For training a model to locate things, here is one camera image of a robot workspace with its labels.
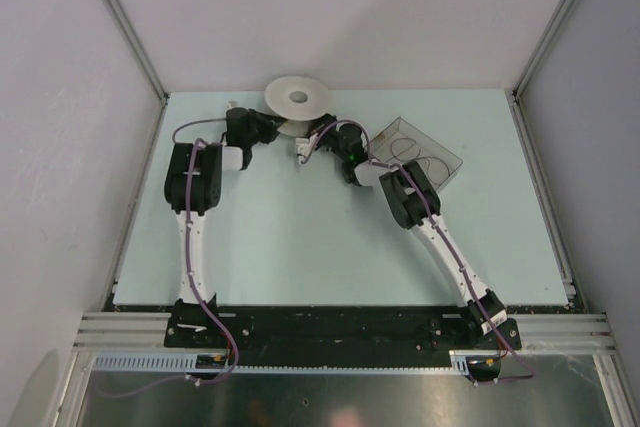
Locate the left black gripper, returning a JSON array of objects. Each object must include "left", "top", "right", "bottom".
[{"left": 245, "top": 109, "right": 289, "bottom": 147}]

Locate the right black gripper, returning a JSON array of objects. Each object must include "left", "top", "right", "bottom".
[{"left": 307, "top": 108, "right": 347, "bottom": 162}]

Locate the white plastic spool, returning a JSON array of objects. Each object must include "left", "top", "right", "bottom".
[{"left": 264, "top": 75, "right": 332, "bottom": 137}]

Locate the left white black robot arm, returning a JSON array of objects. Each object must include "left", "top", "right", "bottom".
[{"left": 164, "top": 106, "right": 286, "bottom": 348}]

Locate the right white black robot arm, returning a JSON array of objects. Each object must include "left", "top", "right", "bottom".
[{"left": 295, "top": 114, "right": 514, "bottom": 351}]

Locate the clear plastic box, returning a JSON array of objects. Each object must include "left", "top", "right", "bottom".
[{"left": 371, "top": 117, "right": 463, "bottom": 192}]

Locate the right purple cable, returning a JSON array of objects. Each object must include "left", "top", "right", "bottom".
[{"left": 299, "top": 119, "right": 535, "bottom": 383}]

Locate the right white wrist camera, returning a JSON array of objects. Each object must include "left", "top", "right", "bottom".
[{"left": 295, "top": 134, "right": 318, "bottom": 165}]

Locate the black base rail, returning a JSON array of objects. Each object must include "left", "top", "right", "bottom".
[{"left": 182, "top": 306, "right": 521, "bottom": 369}]

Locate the left aluminium frame post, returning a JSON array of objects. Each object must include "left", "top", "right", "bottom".
[{"left": 102, "top": 0, "right": 168, "bottom": 104}]

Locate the aluminium frame post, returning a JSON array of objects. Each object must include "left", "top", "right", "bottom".
[
  {"left": 102, "top": 0, "right": 168, "bottom": 104},
  {"left": 511, "top": 0, "right": 579, "bottom": 100}
]

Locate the white slotted cable duct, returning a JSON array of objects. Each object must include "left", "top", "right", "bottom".
[{"left": 92, "top": 349, "right": 474, "bottom": 376}]

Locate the right aluminium frame post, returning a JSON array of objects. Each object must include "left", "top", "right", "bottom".
[{"left": 511, "top": 0, "right": 579, "bottom": 100}]

